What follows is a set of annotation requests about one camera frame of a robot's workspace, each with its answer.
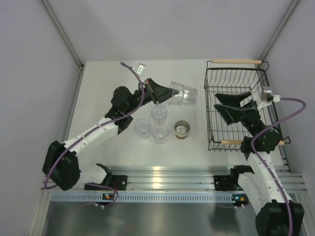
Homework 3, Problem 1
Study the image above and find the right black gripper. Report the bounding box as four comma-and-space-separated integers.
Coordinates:
214, 91, 265, 137

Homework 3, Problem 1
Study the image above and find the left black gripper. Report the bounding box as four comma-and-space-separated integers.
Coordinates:
125, 78, 178, 114

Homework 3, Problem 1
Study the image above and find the clear plastic cup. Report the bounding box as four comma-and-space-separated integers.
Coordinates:
167, 82, 198, 106
134, 119, 151, 140
151, 125, 169, 145
151, 106, 168, 125

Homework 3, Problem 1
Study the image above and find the black wire dish rack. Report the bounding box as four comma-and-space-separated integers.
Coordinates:
204, 59, 281, 151

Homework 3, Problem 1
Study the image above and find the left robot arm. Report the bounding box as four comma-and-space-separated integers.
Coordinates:
42, 78, 179, 191

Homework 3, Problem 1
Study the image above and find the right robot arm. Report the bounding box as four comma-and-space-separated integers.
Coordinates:
214, 92, 306, 236

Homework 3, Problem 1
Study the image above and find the clear plastic cup bottom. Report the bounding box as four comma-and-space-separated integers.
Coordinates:
151, 125, 169, 145

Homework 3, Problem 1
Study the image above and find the steel cup cork base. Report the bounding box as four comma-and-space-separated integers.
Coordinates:
174, 120, 190, 140

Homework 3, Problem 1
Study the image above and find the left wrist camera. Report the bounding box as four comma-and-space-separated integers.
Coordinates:
131, 63, 146, 77

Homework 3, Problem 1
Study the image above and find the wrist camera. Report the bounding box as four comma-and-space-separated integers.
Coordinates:
131, 63, 146, 77
255, 87, 281, 109

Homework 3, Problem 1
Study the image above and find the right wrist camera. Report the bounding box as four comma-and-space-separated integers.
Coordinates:
255, 87, 281, 109

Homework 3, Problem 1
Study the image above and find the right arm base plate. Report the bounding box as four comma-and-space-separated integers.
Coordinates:
214, 175, 243, 191

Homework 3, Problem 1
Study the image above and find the aluminium mounting rail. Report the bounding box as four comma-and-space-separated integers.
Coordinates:
40, 166, 307, 192

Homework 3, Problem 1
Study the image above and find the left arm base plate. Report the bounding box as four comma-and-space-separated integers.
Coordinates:
84, 175, 127, 191

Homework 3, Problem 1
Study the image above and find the slotted grey cable duct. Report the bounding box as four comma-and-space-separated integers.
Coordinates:
51, 192, 246, 204

